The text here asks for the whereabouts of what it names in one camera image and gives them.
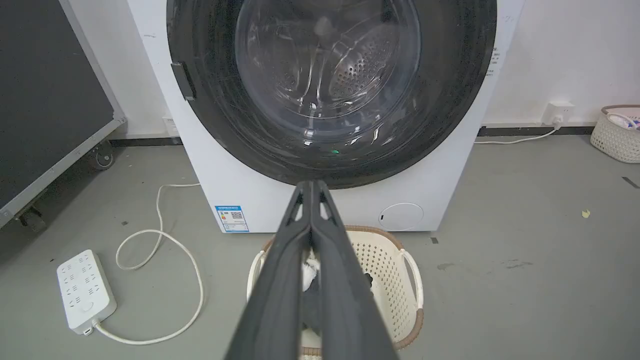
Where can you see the cream woven storage basket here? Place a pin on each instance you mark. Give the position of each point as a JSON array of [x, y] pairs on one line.
[[616, 136]]

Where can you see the cream perforated laundry basket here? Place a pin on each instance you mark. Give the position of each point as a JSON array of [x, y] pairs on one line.
[[387, 280]]

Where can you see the blue energy label sticker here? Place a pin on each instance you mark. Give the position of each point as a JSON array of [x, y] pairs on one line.
[[231, 218]]

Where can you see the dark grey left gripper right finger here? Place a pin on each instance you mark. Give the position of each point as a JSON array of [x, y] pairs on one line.
[[345, 300]]

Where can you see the white clothing in basket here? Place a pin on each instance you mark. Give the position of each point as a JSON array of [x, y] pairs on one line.
[[309, 272]]

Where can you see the round dark glass washer door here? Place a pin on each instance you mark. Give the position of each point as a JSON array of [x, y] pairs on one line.
[[330, 90]]

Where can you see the white front-load washing machine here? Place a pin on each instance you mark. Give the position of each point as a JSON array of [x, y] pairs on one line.
[[240, 190]]

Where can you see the dark clothing in basket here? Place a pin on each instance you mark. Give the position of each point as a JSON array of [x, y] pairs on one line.
[[311, 310]]

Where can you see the white power strip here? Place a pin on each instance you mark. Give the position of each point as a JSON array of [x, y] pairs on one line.
[[85, 292]]

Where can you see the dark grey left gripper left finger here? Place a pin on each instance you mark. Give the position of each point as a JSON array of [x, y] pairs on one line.
[[280, 300]]

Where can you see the dark panel on wheeled frame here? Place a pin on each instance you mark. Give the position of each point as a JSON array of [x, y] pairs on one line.
[[45, 95]]

